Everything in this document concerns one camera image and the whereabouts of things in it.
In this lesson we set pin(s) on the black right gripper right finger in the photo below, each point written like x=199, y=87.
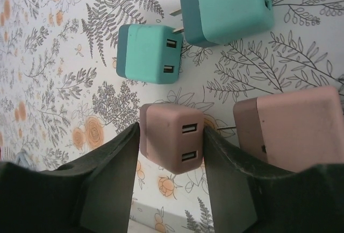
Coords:
x=268, y=198

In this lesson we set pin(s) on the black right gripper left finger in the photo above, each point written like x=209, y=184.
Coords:
x=67, y=190

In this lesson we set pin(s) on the pink plug adapter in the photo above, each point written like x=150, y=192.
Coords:
x=169, y=138
x=295, y=128

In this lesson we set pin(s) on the teal plug adapter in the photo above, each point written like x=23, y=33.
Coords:
x=149, y=55
x=228, y=7

